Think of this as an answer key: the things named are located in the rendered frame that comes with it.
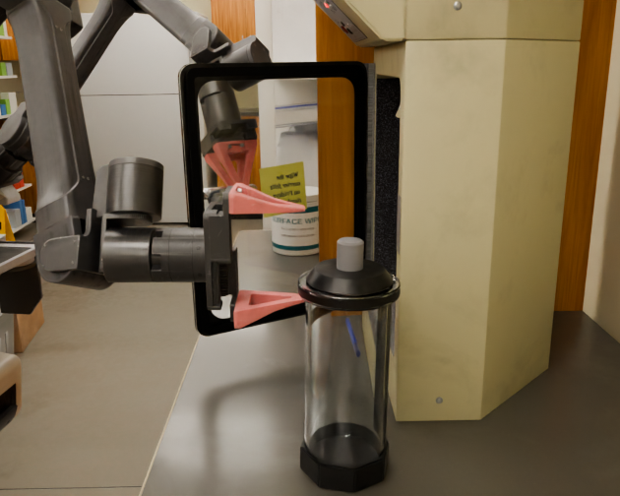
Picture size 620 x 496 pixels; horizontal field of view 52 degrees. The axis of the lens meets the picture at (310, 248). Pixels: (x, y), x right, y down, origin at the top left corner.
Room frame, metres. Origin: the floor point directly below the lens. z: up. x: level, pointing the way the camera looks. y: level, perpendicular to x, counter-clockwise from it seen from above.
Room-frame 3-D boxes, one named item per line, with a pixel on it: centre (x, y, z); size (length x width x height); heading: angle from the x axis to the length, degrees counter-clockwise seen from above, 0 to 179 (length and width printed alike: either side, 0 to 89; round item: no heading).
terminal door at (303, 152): (0.97, 0.04, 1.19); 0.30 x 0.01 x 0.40; 119
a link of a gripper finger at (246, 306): (0.64, 0.05, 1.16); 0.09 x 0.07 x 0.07; 90
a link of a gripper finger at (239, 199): (0.64, 0.05, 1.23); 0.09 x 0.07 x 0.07; 90
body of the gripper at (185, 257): (0.64, 0.12, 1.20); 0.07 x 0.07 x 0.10; 0
